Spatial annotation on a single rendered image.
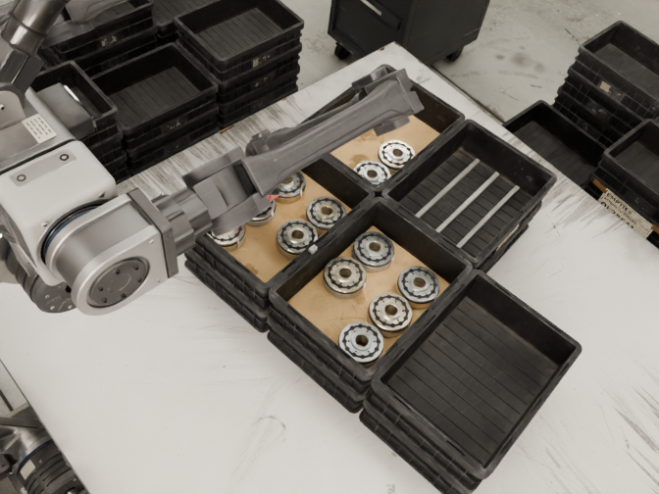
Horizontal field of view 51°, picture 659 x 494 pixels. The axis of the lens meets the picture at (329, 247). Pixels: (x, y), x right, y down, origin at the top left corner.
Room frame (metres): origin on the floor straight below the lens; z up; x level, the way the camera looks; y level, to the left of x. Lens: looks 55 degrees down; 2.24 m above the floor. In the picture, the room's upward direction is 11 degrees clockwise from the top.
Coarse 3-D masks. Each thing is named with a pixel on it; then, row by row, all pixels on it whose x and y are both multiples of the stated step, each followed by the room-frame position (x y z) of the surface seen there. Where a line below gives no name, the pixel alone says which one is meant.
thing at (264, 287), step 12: (336, 168) 1.17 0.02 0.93; (372, 192) 1.11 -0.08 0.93; (360, 204) 1.07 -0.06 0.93; (348, 216) 1.02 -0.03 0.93; (336, 228) 0.98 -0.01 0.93; (204, 240) 0.88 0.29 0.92; (324, 240) 0.94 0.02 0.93; (216, 252) 0.86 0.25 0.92; (228, 264) 0.84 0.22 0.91; (240, 264) 0.83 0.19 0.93; (288, 264) 0.85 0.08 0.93; (252, 276) 0.80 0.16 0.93; (276, 276) 0.81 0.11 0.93; (264, 288) 0.78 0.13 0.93
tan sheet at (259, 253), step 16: (304, 176) 1.20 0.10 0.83; (320, 192) 1.16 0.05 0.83; (288, 208) 1.09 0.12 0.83; (304, 208) 1.10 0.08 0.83; (272, 224) 1.03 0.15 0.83; (256, 240) 0.97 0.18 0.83; (272, 240) 0.98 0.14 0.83; (240, 256) 0.92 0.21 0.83; (256, 256) 0.92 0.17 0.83; (272, 256) 0.93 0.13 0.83; (256, 272) 0.88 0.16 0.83; (272, 272) 0.89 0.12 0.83
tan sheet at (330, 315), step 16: (400, 256) 1.01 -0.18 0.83; (320, 272) 0.91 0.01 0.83; (368, 272) 0.94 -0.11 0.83; (384, 272) 0.95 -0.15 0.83; (400, 272) 0.96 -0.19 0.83; (304, 288) 0.86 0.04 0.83; (320, 288) 0.87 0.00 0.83; (368, 288) 0.89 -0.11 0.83; (384, 288) 0.90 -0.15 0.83; (304, 304) 0.82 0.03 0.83; (320, 304) 0.82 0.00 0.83; (336, 304) 0.83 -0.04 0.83; (352, 304) 0.84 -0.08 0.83; (368, 304) 0.85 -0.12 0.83; (320, 320) 0.78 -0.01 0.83; (336, 320) 0.79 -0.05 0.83; (352, 320) 0.80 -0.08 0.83; (336, 336) 0.75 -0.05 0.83; (384, 336) 0.77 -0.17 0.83; (384, 352) 0.73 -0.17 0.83; (368, 368) 0.68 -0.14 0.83
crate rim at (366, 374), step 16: (368, 208) 1.06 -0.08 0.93; (352, 224) 1.00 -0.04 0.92; (416, 224) 1.03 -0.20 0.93; (432, 240) 1.00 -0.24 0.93; (288, 272) 0.83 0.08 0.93; (464, 272) 0.92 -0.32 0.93; (272, 288) 0.78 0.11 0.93; (288, 304) 0.75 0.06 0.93; (432, 304) 0.82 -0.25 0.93; (304, 320) 0.72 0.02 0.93; (416, 320) 0.77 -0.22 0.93; (320, 336) 0.69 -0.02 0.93; (400, 336) 0.72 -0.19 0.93; (336, 352) 0.66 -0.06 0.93; (352, 368) 0.63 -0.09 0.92
